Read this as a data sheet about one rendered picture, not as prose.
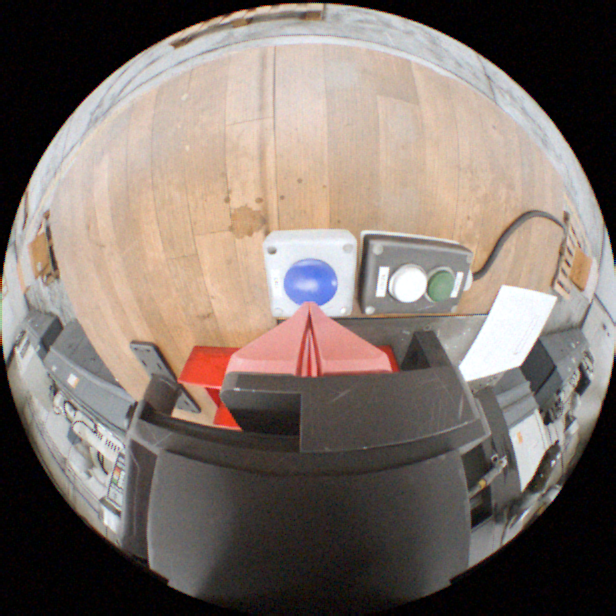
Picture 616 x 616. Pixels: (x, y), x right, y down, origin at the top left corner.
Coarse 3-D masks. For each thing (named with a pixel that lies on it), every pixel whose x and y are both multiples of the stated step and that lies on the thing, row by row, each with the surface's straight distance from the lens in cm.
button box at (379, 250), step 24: (528, 216) 32; (552, 216) 41; (360, 240) 18; (384, 240) 16; (408, 240) 17; (432, 240) 19; (504, 240) 27; (360, 264) 19; (384, 264) 16; (408, 264) 17; (432, 264) 18; (456, 264) 20; (360, 288) 18; (384, 288) 17; (456, 288) 21; (384, 312) 19; (408, 312) 20; (432, 312) 21
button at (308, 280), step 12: (300, 264) 15; (312, 264) 15; (324, 264) 15; (288, 276) 15; (300, 276) 15; (312, 276) 15; (324, 276) 15; (336, 276) 16; (288, 288) 16; (300, 288) 16; (312, 288) 16; (324, 288) 16; (336, 288) 16; (300, 300) 16; (312, 300) 16; (324, 300) 16
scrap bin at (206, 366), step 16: (192, 352) 28; (208, 352) 27; (224, 352) 26; (384, 352) 25; (192, 368) 26; (208, 368) 25; (224, 368) 25; (192, 384) 25; (208, 384) 24; (224, 416) 35
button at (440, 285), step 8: (440, 272) 18; (448, 272) 19; (432, 280) 18; (440, 280) 18; (448, 280) 19; (432, 288) 18; (440, 288) 19; (448, 288) 19; (432, 296) 19; (440, 296) 19; (448, 296) 20
